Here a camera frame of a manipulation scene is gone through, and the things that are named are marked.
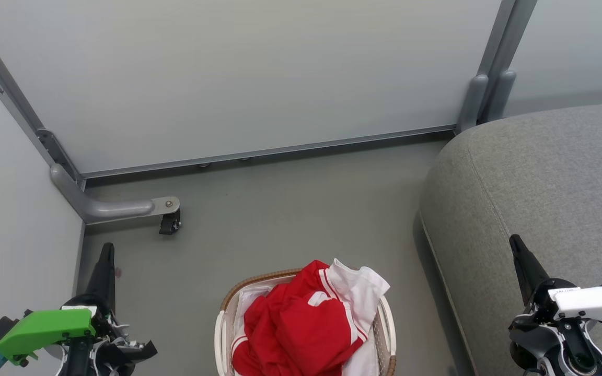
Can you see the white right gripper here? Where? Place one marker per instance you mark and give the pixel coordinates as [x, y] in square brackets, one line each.
[593, 303]

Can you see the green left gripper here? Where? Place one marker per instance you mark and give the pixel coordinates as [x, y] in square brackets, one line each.
[45, 326]

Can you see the plain red garment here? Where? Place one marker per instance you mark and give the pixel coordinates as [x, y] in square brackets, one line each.
[267, 318]

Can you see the red and white jersey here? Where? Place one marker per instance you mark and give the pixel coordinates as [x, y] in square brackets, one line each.
[327, 329]

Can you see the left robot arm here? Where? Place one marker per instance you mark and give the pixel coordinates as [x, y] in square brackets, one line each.
[79, 365]

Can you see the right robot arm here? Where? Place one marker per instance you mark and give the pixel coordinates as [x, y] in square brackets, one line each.
[575, 355]

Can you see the grey fabric sofa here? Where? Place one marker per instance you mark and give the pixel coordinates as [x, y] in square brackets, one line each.
[541, 183]

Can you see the grey curved partition foot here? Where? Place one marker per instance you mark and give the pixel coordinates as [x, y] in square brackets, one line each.
[107, 209]

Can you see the black caster wheel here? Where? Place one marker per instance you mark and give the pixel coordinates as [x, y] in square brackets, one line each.
[169, 223]

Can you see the white fabric basket liner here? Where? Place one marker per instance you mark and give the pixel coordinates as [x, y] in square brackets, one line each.
[253, 300]

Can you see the grey upright partition foot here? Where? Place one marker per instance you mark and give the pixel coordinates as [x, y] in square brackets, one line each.
[504, 94]
[473, 102]

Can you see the grey partition corner post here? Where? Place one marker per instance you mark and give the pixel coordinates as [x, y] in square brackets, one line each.
[13, 99]

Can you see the grey partition bottom rail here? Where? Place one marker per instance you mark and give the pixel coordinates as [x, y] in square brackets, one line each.
[280, 151]

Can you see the grey partition end post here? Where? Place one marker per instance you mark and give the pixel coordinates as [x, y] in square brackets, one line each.
[505, 36]

